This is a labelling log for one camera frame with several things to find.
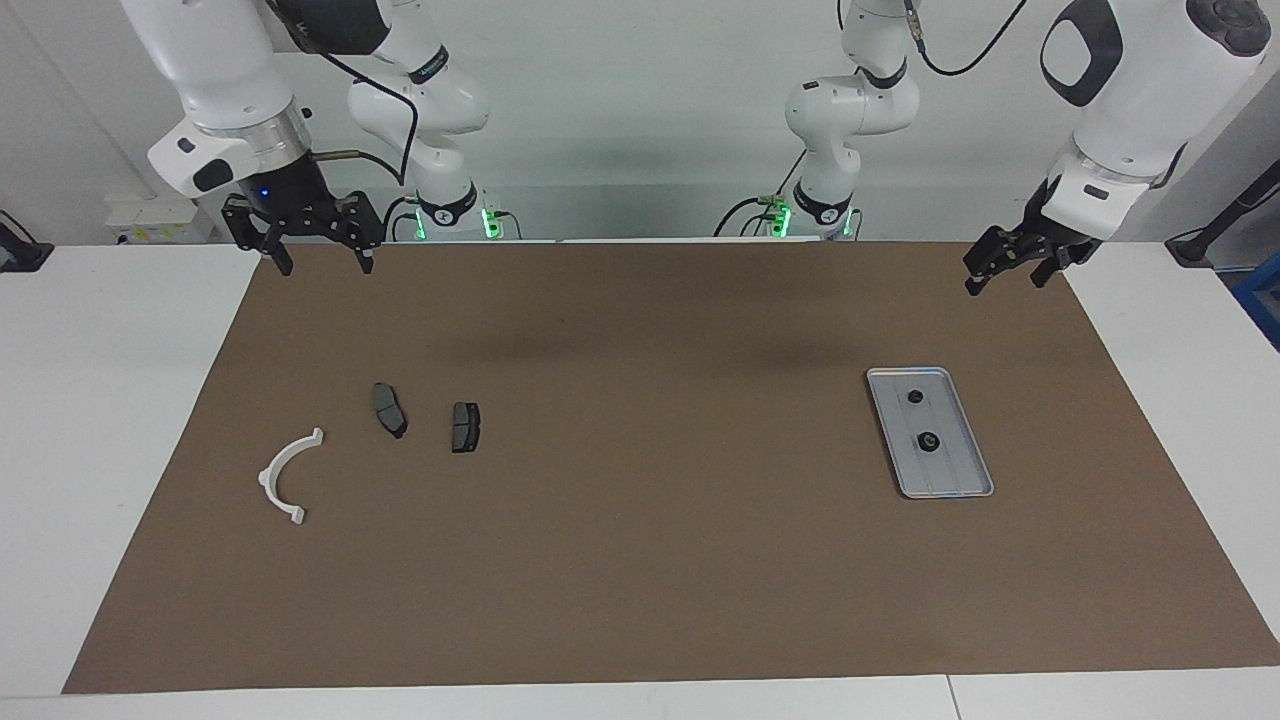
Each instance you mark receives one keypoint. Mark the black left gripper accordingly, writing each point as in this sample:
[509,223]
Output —
[1045,235]

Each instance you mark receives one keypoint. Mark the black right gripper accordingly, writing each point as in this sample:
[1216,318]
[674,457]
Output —
[290,195]

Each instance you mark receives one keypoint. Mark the large black bearing gear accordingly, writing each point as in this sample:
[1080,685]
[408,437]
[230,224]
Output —
[928,441]

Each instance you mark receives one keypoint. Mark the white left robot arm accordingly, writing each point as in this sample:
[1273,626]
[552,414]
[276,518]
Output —
[1140,90]

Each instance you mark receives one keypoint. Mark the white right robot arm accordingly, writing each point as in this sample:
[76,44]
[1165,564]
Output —
[210,60]

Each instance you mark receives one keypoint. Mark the silver metal tray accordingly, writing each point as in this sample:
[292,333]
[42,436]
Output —
[955,470]

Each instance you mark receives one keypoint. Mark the dark curved brake pad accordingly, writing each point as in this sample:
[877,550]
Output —
[388,408]

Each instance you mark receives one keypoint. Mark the white box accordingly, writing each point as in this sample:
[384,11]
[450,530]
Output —
[150,215]

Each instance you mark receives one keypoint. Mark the black stand leg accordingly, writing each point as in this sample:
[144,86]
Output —
[1225,215]

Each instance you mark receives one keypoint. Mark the dark rectangular brake pad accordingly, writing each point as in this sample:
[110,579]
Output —
[465,428]

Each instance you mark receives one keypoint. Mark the blue crate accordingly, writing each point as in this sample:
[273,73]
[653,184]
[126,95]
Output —
[1262,300]

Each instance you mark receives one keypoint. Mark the brown table mat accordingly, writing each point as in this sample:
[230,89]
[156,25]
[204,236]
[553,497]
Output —
[650,580]

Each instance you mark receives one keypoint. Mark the white curved plastic bracket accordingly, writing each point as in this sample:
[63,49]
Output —
[265,480]

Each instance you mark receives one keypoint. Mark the black clamp mount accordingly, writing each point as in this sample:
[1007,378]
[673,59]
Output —
[20,255]

